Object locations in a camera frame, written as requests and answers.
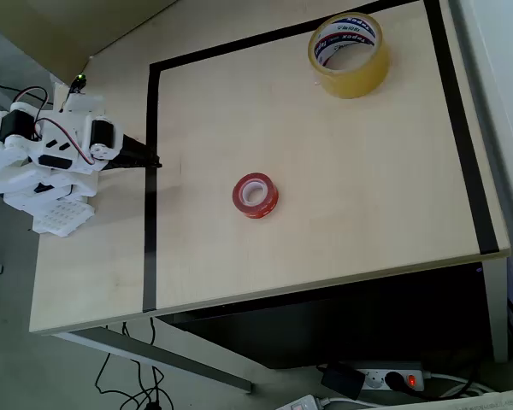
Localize red tape roll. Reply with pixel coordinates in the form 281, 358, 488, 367
232, 172, 280, 220

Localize long black tape strip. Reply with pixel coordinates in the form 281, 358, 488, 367
423, 0, 500, 254
142, 62, 164, 313
148, 0, 428, 78

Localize large yellow tape roll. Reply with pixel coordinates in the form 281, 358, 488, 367
306, 12, 392, 100

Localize grey metal table leg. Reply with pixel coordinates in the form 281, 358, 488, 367
481, 255, 510, 364
50, 326, 256, 395

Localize black panel under table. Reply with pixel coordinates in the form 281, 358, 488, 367
153, 261, 496, 371

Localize white power strip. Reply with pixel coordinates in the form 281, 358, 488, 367
274, 393, 331, 410

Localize black power adapter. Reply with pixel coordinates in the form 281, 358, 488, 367
319, 361, 368, 401

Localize black round plug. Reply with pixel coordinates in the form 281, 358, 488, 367
383, 370, 408, 392

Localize red black white servo cable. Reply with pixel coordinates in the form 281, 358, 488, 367
11, 86, 98, 168

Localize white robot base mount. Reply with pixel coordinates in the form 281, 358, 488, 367
2, 170, 98, 238

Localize black floor cables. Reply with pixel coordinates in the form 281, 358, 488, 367
92, 315, 174, 410

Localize grey power strip red switch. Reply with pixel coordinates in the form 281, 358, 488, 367
350, 360, 427, 393

